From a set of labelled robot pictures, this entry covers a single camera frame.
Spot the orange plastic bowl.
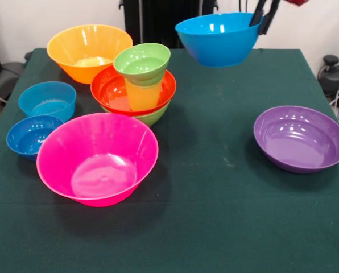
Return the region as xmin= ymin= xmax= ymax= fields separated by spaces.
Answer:
xmin=46 ymin=24 xmax=134 ymax=85

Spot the large green plastic bowl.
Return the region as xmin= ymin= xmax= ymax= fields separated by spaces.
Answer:
xmin=100 ymin=101 xmax=171 ymax=127

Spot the red plastic bowl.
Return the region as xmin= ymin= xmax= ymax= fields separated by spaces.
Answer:
xmin=90 ymin=64 xmax=177 ymax=117

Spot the yellow plastic cup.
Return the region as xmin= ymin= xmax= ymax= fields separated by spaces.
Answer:
xmin=124 ymin=79 xmax=162 ymax=111

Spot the small green ribbed bowl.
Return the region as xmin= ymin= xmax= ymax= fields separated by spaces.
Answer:
xmin=113 ymin=42 xmax=171 ymax=88

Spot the purple plastic bowl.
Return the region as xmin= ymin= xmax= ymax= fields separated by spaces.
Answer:
xmin=253 ymin=105 xmax=339 ymax=174

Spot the pink plastic bowl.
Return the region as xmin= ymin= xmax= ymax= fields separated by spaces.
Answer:
xmin=36 ymin=112 xmax=160 ymax=208

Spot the dark green table cloth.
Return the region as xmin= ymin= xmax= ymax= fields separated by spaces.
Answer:
xmin=0 ymin=47 xmax=339 ymax=273

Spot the black pedestal foot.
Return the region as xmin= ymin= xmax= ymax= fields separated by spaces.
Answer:
xmin=317 ymin=55 xmax=339 ymax=96
xmin=0 ymin=61 xmax=25 ymax=96

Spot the bright blue plastic bowl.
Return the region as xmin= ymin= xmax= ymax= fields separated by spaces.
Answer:
xmin=175 ymin=12 xmax=264 ymax=68

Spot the translucent teal plastic bowl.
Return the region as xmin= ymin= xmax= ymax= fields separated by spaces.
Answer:
xmin=18 ymin=81 xmax=77 ymax=122

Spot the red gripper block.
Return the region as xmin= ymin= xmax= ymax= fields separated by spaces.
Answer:
xmin=249 ymin=0 xmax=309 ymax=36

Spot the small dark blue bowl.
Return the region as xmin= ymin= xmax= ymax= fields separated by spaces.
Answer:
xmin=6 ymin=114 xmax=64 ymax=162

